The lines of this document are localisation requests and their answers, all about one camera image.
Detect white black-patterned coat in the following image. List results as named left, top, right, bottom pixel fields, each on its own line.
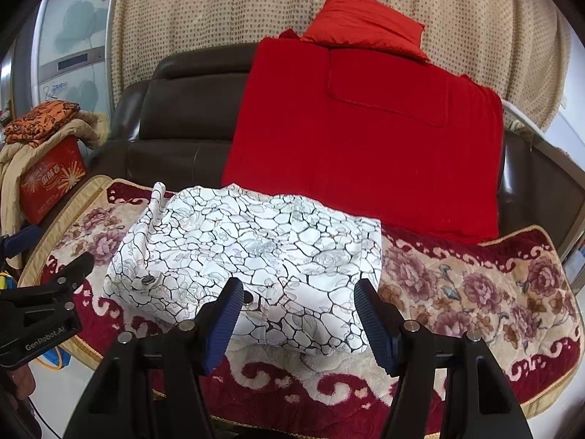
left=103, top=183, right=382, bottom=356

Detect blue stool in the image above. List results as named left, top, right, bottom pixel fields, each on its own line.
left=35, top=347, right=64, bottom=371

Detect red gift box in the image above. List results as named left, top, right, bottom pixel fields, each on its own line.
left=20, top=136, right=86, bottom=224

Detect floral red beige blanket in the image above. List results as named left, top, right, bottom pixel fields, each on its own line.
left=20, top=176, right=584, bottom=438

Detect beige coat on box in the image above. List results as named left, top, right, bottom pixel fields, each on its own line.
left=0, top=109, right=111, bottom=271

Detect orange black patterned cloth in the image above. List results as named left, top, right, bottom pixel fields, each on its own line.
left=3, top=100, right=80, bottom=148

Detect dark brown leather sofa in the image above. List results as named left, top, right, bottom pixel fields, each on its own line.
left=85, top=44, right=584, bottom=258

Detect silver refrigerator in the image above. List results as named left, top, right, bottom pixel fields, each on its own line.
left=2, top=0, right=112, bottom=116

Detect red quilt on sofa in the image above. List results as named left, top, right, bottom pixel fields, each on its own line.
left=222, top=38, right=504, bottom=243

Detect beige dotted curtain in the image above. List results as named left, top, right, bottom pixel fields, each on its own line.
left=111, top=0, right=571, bottom=129

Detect red pillow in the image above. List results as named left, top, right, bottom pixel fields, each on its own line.
left=301, top=0, right=429, bottom=63

